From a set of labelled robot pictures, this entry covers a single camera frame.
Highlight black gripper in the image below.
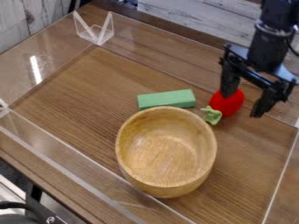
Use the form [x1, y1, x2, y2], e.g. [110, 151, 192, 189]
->
[220, 44, 299, 118]

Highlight red plush strawberry green stem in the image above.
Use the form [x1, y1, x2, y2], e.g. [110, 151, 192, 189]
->
[201, 89, 246, 125]

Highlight green rectangular block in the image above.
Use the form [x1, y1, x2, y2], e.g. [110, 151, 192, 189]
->
[137, 89, 197, 110]

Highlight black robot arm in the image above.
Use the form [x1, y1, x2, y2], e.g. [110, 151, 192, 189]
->
[220, 0, 299, 117]

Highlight wooden bowl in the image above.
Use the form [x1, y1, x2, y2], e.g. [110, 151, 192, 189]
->
[115, 107, 218, 199]

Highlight black metal stand base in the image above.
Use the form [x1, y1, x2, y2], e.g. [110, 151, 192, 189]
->
[0, 183, 70, 224]

